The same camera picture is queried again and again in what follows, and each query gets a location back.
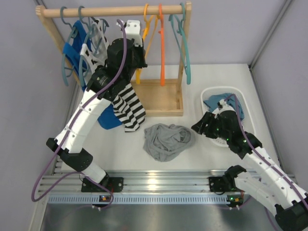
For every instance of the grey tank top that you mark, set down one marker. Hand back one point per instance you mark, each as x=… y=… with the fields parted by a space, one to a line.
x=165 y=142

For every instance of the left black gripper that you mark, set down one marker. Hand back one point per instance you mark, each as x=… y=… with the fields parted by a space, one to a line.
x=140 y=57

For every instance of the white plastic laundry basket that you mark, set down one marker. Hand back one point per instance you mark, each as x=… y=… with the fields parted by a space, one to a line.
x=247 y=122

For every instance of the yellow plastic hanger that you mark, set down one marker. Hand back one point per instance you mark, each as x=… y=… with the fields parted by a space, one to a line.
x=147 y=28

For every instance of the orange plastic hanger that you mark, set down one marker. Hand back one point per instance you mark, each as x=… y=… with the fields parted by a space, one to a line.
x=161 y=32

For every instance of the black white striped tank top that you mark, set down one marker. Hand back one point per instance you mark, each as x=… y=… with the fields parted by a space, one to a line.
x=110 y=85

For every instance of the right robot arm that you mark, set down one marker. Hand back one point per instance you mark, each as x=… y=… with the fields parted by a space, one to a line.
x=276 y=191

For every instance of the teal-blue garment in basket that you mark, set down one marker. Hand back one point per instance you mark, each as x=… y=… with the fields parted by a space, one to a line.
x=212 y=101

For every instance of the grey-blue hanger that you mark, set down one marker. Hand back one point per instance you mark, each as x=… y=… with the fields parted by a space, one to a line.
x=93 y=51
x=69 y=54

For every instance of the blue tank top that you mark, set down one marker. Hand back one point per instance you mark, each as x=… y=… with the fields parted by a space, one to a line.
x=107 y=119

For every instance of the aluminium mounting rail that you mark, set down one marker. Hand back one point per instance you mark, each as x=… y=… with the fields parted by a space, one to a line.
x=139 y=181

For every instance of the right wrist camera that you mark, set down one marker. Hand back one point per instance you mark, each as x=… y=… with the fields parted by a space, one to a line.
x=222 y=103

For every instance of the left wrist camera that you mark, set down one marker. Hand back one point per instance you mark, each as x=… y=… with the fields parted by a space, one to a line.
x=133 y=32

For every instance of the slotted grey cable duct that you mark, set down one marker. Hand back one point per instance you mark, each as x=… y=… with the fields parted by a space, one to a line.
x=144 y=199

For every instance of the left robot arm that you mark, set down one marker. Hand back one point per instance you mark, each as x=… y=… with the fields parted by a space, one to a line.
x=68 y=145

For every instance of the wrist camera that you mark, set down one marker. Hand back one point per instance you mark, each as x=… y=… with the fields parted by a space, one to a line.
x=222 y=103
x=133 y=32

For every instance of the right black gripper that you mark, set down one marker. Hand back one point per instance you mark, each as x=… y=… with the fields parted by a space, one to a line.
x=209 y=118

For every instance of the grey-blue hanger far left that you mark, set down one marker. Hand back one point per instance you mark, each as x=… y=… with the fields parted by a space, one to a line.
x=69 y=54

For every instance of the teal plastic hanger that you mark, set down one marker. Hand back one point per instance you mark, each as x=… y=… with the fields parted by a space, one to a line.
x=177 y=26

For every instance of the wooden clothes rack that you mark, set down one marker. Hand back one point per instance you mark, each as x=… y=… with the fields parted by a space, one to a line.
x=157 y=100

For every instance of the aluminium corner post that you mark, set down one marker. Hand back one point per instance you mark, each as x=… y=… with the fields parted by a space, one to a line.
x=270 y=33

